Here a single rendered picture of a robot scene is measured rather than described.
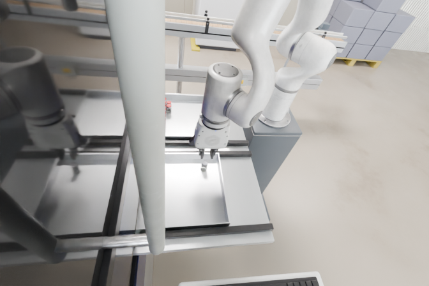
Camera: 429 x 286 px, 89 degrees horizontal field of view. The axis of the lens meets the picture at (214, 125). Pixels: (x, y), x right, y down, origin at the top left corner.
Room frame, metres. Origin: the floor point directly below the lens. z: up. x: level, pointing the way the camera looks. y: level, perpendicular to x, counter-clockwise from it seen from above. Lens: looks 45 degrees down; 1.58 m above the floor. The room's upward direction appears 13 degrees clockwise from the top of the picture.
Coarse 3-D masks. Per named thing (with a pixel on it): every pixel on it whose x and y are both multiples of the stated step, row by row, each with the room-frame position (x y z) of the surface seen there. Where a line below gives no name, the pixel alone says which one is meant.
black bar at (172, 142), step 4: (168, 140) 0.53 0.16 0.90; (172, 140) 0.54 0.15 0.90; (176, 140) 0.54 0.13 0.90; (180, 140) 0.55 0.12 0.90; (184, 140) 0.55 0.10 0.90; (188, 140) 0.56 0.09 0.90; (232, 140) 0.61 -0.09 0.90; (236, 140) 0.61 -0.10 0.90; (240, 140) 0.62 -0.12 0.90; (244, 140) 0.62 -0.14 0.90; (168, 144) 0.52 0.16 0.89; (172, 144) 0.53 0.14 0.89; (176, 144) 0.53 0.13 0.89; (180, 144) 0.54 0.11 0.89; (184, 144) 0.54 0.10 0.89; (188, 144) 0.55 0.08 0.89; (232, 144) 0.60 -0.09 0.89; (236, 144) 0.60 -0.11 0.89; (240, 144) 0.61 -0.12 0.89; (244, 144) 0.61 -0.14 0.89
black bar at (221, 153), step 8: (168, 152) 0.48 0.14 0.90; (176, 152) 0.49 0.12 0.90; (184, 152) 0.50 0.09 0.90; (192, 152) 0.51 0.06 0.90; (208, 152) 0.52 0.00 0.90; (216, 152) 0.53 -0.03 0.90; (224, 152) 0.54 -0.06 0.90; (232, 152) 0.55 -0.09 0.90; (240, 152) 0.56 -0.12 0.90; (248, 152) 0.57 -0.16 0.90
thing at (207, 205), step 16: (176, 160) 0.47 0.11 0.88; (192, 160) 0.48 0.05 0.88; (208, 160) 0.50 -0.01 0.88; (176, 176) 0.40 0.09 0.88; (192, 176) 0.41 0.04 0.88; (208, 176) 0.43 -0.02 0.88; (176, 192) 0.34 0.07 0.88; (192, 192) 0.36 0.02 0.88; (208, 192) 0.37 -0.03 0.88; (224, 192) 0.36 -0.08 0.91; (176, 208) 0.29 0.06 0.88; (192, 208) 0.30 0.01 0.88; (208, 208) 0.31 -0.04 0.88; (224, 208) 0.32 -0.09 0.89; (176, 224) 0.24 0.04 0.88; (192, 224) 0.24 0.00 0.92; (208, 224) 0.25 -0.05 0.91; (224, 224) 0.27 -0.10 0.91
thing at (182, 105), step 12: (168, 96) 0.79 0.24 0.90; (180, 96) 0.80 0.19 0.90; (192, 96) 0.82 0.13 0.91; (180, 108) 0.75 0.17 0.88; (192, 108) 0.77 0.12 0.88; (168, 120) 0.66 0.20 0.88; (180, 120) 0.67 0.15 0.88; (192, 120) 0.69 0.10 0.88; (168, 132) 0.59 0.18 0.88; (180, 132) 0.60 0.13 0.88; (192, 132) 0.62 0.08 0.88
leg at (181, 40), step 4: (180, 36) 1.56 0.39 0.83; (180, 40) 1.58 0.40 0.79; (184, 40) 1.61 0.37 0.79; (180, 44) 1.58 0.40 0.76; (180, 48) 1.58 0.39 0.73; (180, 52) 1.58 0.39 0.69; (180, 56) 1.58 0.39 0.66; (180, 60) 1.58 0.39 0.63; (180, 64) 1.58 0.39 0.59; (180, 68) 1.58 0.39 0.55; (176, 84) 1.59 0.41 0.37; (180, 84) 1.59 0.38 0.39; (176, 88) 1.59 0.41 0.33; (180, 88) 1.59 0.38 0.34; (176, 92) 1.59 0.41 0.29; (180, 92) 1.59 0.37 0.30
